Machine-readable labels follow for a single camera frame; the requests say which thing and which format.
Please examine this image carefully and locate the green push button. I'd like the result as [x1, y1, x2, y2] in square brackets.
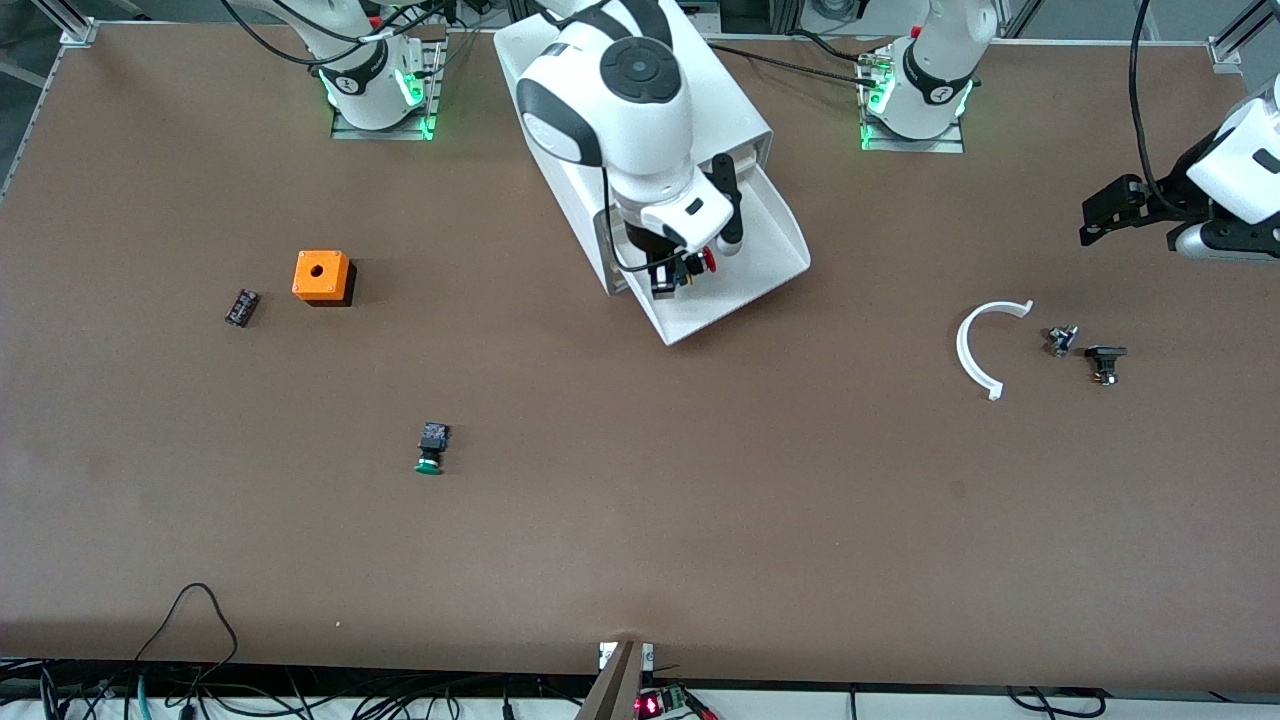
[414, 421, 451, 476]

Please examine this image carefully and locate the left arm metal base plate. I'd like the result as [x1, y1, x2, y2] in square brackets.
[858, 45, 966, 154]

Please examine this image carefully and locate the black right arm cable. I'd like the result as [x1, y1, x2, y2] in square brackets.
[218, 0, 656, 276]

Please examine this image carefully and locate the black cable behind cabinet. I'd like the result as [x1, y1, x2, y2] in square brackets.
[705, 42, 886, 83]

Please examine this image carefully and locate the black looped cable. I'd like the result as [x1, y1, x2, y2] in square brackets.
[133, 583, 241, 691]

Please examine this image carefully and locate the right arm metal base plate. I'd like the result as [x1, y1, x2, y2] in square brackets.
[330, 40, 443, 141]

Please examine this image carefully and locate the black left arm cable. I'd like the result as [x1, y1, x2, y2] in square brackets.
[1128, 0, 1191, 193]

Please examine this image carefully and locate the grey metal bracket post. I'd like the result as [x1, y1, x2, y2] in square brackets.
[575, 640, 653, 720]

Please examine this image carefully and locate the aluminium frame profile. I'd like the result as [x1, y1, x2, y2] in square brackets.
[30, 0, 98, 46]
[1207, 0, 1280, 69]

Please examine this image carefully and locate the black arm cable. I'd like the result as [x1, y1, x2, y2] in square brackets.
[1128, 0, 1191, 193]
[218, 0, 656, 276]

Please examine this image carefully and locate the white curved plastic arc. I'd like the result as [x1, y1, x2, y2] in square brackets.
[956, 299, 1035, 402]

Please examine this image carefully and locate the small black switch part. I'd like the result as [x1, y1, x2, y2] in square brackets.
[1085, 345, 1129, 387]

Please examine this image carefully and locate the orange box with hole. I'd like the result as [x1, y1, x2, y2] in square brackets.
[292, 250, 357, 308]

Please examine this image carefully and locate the red push button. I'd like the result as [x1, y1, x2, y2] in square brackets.
[672, 246, 719, 293]

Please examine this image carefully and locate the small board with red light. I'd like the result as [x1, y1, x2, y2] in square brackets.
[636, 685, 716, 720]

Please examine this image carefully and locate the white drawer cabinet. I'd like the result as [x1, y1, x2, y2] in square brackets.
[493, 0, 774, 297]

